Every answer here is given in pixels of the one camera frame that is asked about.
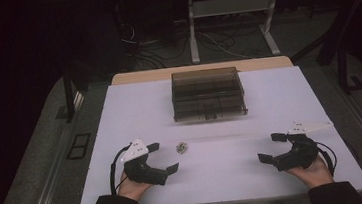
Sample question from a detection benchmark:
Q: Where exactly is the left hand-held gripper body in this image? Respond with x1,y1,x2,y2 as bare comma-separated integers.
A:
117,135,170,190

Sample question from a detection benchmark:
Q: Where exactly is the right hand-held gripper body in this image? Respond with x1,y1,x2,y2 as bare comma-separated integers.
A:
269,116,339,173

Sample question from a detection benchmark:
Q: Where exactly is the person's left hand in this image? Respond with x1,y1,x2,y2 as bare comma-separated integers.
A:
115,169,154,203

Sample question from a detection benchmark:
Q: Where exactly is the person's right hand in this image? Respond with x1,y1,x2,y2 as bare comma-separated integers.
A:
283,153,336,192

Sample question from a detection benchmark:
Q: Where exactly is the small metallic trinket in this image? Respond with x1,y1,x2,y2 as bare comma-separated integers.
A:
175,141,189,156

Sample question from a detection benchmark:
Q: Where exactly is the white board table cover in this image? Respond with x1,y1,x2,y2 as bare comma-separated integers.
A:
66,60,362,204

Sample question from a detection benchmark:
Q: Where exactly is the wooden table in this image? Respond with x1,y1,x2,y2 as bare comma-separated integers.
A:
110,54,294,87

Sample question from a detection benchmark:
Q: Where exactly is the smoky clear plastic drawer box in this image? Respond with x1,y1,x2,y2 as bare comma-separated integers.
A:
168,65,250,124

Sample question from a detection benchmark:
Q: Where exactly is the black metal stand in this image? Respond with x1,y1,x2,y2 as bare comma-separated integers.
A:
49,62,88,125
284,0,362,101

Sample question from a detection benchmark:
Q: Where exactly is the white metal stand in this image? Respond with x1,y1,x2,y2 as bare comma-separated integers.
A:
184,0,288,65

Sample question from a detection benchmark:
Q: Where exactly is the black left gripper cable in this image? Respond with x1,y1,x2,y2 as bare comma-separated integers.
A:
106,142,137,196

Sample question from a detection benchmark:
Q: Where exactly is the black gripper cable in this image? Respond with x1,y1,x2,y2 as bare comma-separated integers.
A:
106,142,137,196
313,139,340,179

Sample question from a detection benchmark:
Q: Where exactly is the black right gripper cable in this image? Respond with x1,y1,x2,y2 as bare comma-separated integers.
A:
313,139,340,179

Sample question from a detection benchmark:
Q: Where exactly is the tangle of floor cables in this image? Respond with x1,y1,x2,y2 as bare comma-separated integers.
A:
116,8,266,73

